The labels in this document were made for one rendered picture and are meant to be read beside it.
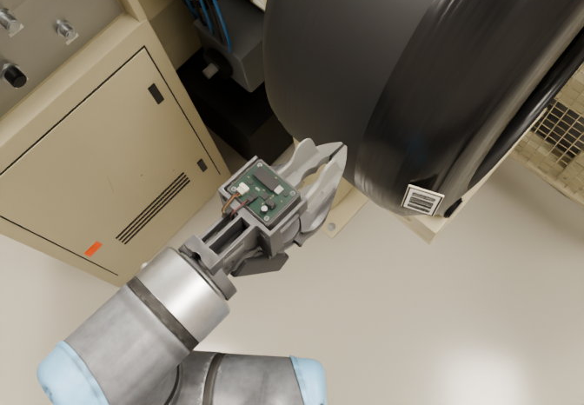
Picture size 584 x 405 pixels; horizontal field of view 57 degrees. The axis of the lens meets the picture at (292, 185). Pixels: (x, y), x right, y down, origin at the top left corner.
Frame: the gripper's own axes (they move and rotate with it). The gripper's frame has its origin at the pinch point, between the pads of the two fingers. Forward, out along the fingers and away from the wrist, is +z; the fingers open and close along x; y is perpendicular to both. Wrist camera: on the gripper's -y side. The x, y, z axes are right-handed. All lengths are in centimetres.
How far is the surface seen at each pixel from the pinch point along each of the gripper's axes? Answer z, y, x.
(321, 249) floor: 25, -121, 19
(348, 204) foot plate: 43, -118, 22
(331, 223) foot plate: 33, -118, 22
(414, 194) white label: 2.9, -1.3, -9.2
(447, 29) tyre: 8.4, 17.0, -4.3
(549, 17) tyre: 14.0, 18.4, -10.3
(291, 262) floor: 15, -122, 23
